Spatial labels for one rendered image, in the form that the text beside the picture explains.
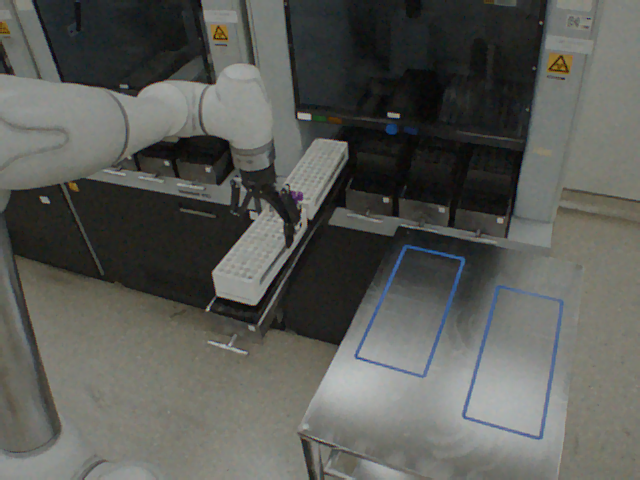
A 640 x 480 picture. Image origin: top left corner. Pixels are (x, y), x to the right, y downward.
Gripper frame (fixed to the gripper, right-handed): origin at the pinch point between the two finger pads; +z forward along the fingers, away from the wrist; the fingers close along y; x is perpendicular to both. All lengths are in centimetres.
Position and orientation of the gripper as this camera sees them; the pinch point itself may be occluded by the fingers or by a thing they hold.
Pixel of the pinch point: (268, 233)
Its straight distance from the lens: 130.1
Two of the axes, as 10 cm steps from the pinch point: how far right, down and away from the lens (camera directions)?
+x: 3.6, -6.4, 6.8
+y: 9.3, 1.9, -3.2
